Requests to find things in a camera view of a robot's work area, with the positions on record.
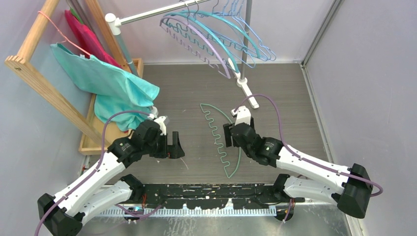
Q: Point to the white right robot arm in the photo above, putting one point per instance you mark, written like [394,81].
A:
[348,188]

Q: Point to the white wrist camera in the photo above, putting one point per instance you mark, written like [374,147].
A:
[242,115]
[162,121]

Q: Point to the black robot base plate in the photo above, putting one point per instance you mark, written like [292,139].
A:
[210,200]

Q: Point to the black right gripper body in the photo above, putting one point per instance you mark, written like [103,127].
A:
[248,152]

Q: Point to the teal wavy plastic hanger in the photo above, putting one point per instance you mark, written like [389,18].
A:
[220,32]

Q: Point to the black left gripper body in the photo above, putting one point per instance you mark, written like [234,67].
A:
[157,148]

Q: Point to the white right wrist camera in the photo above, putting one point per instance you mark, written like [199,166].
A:
[242,115]

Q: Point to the metal hanger rail stand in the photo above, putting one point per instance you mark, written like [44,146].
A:
[115,24]

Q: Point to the teal cloth garment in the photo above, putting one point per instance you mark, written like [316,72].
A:
[118,92]

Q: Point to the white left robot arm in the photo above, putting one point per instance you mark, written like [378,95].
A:
[67,211]

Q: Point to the wooden clothes rack frame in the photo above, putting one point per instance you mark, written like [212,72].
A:
[91,126]

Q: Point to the green plastic hanger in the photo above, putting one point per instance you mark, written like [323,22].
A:
[217,137]

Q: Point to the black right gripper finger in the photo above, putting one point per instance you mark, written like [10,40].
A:
[227,134]
[252,123]

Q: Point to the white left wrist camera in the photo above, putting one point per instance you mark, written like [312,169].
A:
[162,121]

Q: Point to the magenta cloth garment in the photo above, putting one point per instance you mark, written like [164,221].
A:
[91,42]

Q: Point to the purple wavy plastic hanger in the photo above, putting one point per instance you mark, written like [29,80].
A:
[194,36]

